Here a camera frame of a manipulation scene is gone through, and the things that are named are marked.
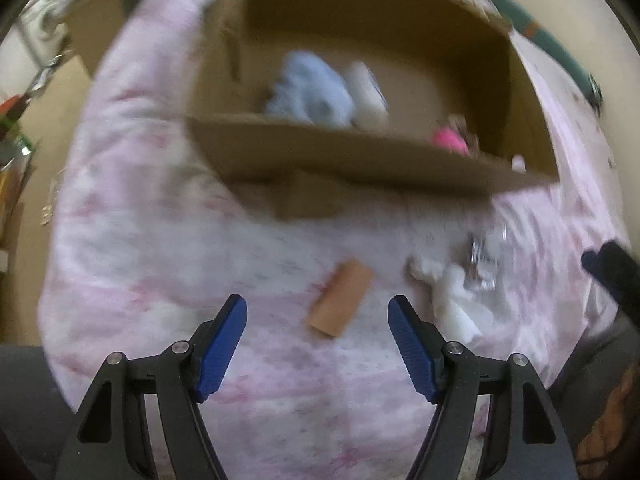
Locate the light blue fluffy cloth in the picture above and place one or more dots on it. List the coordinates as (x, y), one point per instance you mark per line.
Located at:
(310, 91)

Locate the brown bedside cardboard box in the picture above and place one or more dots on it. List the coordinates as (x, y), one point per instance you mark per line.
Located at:
(93, 25)

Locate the teal bolster with orange band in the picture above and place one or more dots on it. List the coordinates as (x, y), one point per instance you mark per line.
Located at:
(528, 27)

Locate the pink patterned quilt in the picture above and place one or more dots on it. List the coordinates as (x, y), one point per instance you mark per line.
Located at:
(147, 243)

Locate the pink rubber duck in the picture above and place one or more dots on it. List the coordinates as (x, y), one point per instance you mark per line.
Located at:
(450, 139)

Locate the white sock with blue stripe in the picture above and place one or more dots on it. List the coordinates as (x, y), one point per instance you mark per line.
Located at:
(370, 107)

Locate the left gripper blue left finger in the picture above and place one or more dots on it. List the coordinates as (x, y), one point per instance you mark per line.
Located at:
(186, 374)

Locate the clear plastic bag with label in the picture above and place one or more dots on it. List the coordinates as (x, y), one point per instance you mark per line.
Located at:
(487, 259)

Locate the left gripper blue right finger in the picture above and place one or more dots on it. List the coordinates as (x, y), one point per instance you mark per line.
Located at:
(448, 376)

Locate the person's right hand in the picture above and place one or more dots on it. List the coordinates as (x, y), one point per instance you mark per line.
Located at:
(607, 431)

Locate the white washing machine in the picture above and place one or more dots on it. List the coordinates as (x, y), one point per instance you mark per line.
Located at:
(43, 37)

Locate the open cardboard box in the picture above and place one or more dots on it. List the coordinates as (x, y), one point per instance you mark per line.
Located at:
(401, 92)

